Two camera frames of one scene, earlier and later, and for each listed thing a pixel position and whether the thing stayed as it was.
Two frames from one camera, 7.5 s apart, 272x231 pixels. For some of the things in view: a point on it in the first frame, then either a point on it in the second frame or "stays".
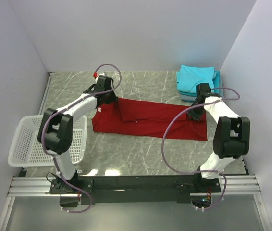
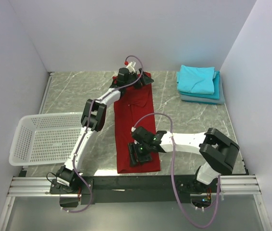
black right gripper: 194,116 -> 132,149
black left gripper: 113,97 -> 145,80
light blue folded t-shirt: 189,77 stays
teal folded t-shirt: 216,82 stays
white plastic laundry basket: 27,151 stays
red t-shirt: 153,121 -> 135,108
